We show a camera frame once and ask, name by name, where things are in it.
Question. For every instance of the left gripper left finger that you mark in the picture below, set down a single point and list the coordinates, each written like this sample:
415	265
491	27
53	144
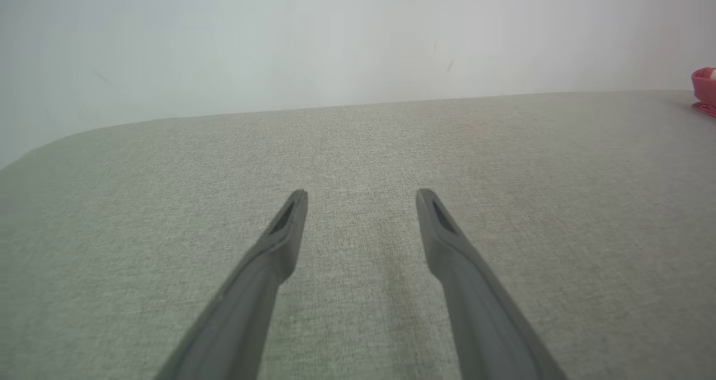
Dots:
240	318

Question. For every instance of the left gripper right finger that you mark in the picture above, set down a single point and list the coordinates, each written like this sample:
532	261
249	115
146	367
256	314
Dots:
486	324

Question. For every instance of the red Bulls jersey white sleeves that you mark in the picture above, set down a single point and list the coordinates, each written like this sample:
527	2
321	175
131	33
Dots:
706	89

